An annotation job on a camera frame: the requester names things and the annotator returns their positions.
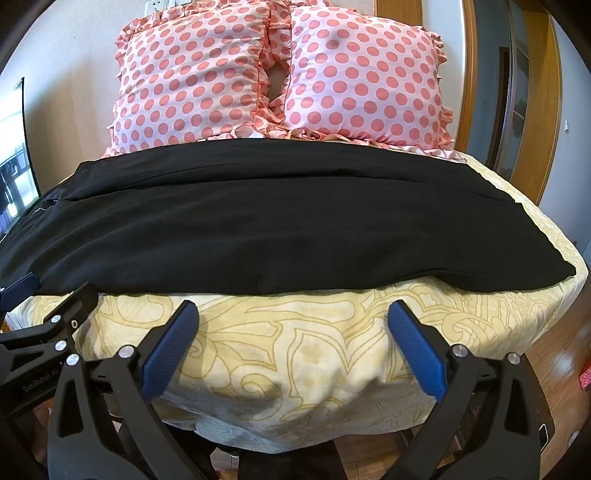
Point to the yellow patterned bed sheet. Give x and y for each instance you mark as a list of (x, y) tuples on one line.
[(300, 355)]

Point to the window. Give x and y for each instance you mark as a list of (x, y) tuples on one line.
[(16, 166)]

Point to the red box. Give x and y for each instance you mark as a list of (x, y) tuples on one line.
[(585, 376)]

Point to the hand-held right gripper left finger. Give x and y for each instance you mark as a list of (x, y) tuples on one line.
[(171, 339)]

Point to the black pants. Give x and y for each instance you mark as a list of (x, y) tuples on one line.
[(277, 221)]

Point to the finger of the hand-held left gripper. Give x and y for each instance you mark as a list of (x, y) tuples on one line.
[(19, 285), (69, 314)]

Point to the white wall socket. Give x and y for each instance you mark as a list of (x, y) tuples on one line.
[(166, 3)]

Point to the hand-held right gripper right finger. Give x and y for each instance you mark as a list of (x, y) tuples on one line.
[(415, 341)]

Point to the pink polka dot pillow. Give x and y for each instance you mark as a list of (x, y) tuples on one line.
[(364, 74), (184, 78)]

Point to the white light switch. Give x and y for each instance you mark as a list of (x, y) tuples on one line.
[(567, 126)]

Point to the mirrored sliding door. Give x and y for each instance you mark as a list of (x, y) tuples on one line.
[(515, 101)]

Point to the wooden door frame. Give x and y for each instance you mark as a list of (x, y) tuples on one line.
[(549, 106)]

